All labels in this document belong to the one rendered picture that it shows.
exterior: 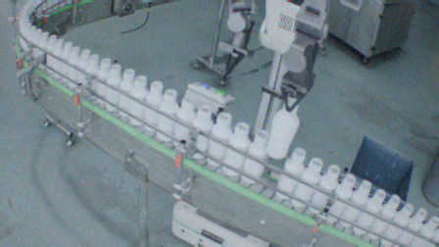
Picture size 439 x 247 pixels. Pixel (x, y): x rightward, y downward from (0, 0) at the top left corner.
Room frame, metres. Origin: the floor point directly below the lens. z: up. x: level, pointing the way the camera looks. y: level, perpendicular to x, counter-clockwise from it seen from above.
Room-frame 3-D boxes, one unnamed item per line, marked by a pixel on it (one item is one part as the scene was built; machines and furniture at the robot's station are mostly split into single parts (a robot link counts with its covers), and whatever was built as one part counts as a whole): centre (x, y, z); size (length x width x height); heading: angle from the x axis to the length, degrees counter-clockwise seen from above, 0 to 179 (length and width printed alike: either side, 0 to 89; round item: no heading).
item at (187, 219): (1.63, -0.20, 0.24); 0.68 x 0.53 x 0.41; 157
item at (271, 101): (1.64, -0.21, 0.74); 0.11 x 0.11 x 0.40; 67
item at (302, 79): (0.95, -0.17, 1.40); 0.10 x 0.07 x 0.07; 157
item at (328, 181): (0.88, -0.34, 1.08); 0.06 x 0.06 x 0.17
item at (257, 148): (0.98, -0.12, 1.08); 0.06 x 0.06 x 0.17
